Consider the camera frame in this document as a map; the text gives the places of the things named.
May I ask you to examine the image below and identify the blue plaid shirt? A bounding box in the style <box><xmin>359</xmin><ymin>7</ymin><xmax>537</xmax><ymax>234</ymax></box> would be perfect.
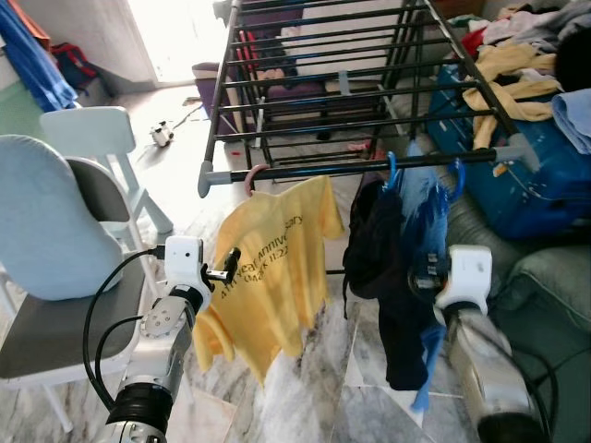
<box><xmin>399</xmin><ymin>138</ymin><xmax>455</xmax><ymax>278</ymax></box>

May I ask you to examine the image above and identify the yellow printed t-shirt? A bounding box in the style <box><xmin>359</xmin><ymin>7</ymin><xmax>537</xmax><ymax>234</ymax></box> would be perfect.
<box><xmin>192</xmin><ymin>175</ymin><xmax>344</xmax><ymax>384</ymax></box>

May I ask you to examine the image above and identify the dark navy garment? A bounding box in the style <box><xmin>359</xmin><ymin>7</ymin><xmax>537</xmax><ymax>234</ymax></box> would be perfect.
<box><xmin>344</xmin><ymin>175</ymin><xmax>435</xmax><ymax>390</ymax></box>

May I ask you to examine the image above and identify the grey-green sofa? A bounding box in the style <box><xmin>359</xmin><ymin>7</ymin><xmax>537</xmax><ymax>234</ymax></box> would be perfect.
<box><xmin>443</xmin><ymin>189</ymin><xmax>591</xmax><ymax>443</ymax></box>

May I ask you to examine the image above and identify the black metal drying rack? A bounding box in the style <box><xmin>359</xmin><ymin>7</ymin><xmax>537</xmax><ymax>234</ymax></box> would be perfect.
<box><xmin>197</xmin><ymin>0</ymin><xmax>541</xmax><ymax>199</ymax></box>

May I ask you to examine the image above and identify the blue suitcase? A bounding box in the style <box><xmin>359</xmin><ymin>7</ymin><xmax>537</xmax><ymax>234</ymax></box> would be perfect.
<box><xmin>427</xmin><ymin>65</ymin><xmax>591</xmax><ymax>243</ymax></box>

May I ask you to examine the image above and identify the small white floor object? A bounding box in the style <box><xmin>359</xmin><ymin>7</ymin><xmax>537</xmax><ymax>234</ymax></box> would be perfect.
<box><xmin>151</xmin><ymin>120</ymin><xmax>176</xmax><ymax>149</ymax></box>

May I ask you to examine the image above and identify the grey chair light blue back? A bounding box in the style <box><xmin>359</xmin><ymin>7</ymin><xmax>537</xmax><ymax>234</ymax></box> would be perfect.
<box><xmin>0</xmin><ymin>134</ymin><xmax>163</xmax><ymax>435</ymax></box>

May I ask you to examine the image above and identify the purple box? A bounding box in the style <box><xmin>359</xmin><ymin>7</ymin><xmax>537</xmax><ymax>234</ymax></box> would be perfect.
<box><xmin>192</xmin><ymin>61</ymin><xmax>389</xmax><ymax>130</ymax></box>

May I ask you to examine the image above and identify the white plastic chair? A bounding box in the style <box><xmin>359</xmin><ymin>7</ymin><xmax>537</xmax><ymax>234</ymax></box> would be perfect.
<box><xmin>39</xmin><ymin>106</ymin><xmax>175</xmax><ymax>236</ymax></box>

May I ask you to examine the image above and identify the light blue folded cloth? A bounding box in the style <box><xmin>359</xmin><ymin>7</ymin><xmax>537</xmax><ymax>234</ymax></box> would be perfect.
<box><xmin>551</xmin><ymin>88</ymin><xmax>591</xmax><ymax>153</ymax></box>

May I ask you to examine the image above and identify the white ribbed mattress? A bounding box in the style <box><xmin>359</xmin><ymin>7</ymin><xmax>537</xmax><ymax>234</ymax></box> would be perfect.
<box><xmin>277</xmin><ymin>9</ymin><xmax>407</xmax><ymax>77</ymax></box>

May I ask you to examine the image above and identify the red bag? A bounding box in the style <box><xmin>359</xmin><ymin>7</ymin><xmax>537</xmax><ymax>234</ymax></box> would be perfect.
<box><xmin>51</xmin><ymin>42</ymin><xmax>98</xmax><ymax>91</ymax></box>

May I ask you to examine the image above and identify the black cloth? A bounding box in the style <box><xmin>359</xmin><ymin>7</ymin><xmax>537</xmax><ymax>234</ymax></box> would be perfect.
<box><xmin>556</xmin><ymin>28</ymin><xmax>591</xmax><ymax>91</ymax></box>

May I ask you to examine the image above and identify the blue hanging cloth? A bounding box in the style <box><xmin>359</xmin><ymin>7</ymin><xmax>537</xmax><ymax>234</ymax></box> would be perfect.
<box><xmin>0</xmin><ymin>5</ymin><xmax>79</xmax><ymax>112</ymax></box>

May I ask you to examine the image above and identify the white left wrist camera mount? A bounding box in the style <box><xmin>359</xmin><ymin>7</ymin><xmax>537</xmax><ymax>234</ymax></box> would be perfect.
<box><xmin>164</xmin><ymin>236</ymin><xmax>204</xmax><ymax>294</ymax></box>

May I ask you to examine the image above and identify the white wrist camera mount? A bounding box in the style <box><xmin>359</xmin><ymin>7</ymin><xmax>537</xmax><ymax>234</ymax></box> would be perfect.
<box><xmin>434</xmin><ymin>245</ymin><xmax>493</xmax><ymax>310</ymax></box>
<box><xmin>164</xmin><ymin>236</ymin><xmax>204</xmax><ymax>294</ymax></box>

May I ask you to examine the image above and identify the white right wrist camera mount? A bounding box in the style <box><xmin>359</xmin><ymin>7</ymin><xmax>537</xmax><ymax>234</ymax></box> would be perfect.
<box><xmin>434</xmin><ymin>245</ymin><xmax>493</xmax><ymax>310</ymax></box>

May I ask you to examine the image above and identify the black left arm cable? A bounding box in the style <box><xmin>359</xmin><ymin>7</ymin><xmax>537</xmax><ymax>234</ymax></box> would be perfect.
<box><xmin>81</xmin><ymin>245</ymin><xmax>167</xmax><ymax>412</ymax></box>
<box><xmin>92</xmin><ymin>316</ymin><xmax>147</xmax><ymax>412</ymax></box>

